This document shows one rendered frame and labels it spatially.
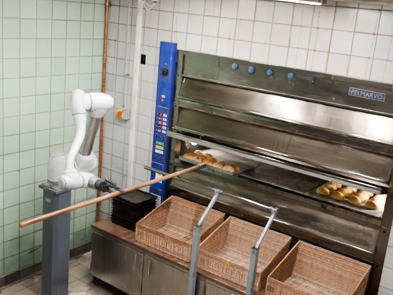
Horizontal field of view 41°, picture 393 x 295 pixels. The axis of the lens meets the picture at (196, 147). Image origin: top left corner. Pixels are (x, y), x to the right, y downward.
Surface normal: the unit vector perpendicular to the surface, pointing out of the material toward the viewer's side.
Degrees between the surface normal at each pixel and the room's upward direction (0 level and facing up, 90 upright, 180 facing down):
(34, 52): 90
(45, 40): 90
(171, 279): 90
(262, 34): 90
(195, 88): 69
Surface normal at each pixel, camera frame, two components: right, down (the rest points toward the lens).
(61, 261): 0.81, 0.22
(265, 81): -0.58, 0.16
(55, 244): 0.17, 0.28
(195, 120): -0.52, -0.18
